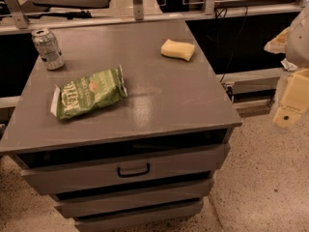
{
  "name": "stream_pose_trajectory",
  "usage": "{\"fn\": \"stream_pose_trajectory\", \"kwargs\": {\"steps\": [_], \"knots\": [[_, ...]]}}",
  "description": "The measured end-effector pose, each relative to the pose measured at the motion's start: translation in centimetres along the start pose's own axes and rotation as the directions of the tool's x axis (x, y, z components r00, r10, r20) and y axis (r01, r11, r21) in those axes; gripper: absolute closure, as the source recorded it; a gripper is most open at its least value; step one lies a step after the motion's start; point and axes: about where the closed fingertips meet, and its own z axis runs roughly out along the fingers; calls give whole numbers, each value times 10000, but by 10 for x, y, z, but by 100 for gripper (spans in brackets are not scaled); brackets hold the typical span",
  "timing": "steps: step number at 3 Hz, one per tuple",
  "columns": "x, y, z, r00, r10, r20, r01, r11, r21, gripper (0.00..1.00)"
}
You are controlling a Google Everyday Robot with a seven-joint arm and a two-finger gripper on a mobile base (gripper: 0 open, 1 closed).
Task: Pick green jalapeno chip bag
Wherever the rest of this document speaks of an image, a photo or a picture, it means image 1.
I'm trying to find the green jalapeno chip bag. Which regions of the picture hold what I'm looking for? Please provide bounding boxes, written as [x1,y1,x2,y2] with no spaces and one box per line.
[50,66,127,120]

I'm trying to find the yellow sponge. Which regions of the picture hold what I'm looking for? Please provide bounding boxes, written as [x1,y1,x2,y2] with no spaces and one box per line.
[161,40,195,62]

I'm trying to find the black hanging cable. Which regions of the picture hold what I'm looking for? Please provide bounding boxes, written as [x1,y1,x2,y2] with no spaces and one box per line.
[214,7,249,84]

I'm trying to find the middle grey drawer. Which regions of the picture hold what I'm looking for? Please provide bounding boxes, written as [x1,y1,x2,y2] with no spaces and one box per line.
[55,178,213,218]

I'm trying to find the top grey drawer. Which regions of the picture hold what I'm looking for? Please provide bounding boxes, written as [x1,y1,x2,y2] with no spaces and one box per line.
[21,143,230,195]

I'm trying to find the grey drawer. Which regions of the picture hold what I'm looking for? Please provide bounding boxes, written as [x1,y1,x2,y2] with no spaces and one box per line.
[21,143,230,195]
[55,178,213,218]
[75,198,204,232]

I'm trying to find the metal railing frame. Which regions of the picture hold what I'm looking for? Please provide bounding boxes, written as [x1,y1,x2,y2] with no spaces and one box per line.
[0,0,308,35]

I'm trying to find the bottom grey drawer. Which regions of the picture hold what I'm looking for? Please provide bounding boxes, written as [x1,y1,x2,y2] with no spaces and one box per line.
[75,198,204,232]

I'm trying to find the black drawer handle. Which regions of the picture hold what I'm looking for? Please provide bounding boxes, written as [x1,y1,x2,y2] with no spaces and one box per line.
[117,162,151,178]

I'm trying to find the silver soda can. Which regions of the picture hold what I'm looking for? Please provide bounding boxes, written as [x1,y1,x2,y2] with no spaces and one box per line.
[32,29,65,71]

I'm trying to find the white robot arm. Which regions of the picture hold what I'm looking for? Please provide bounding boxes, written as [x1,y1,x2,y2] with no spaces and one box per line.
[264,5,309,128]

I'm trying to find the grey drawer cabinet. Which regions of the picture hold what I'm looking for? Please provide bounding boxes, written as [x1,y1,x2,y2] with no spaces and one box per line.
[1,21,240,222]

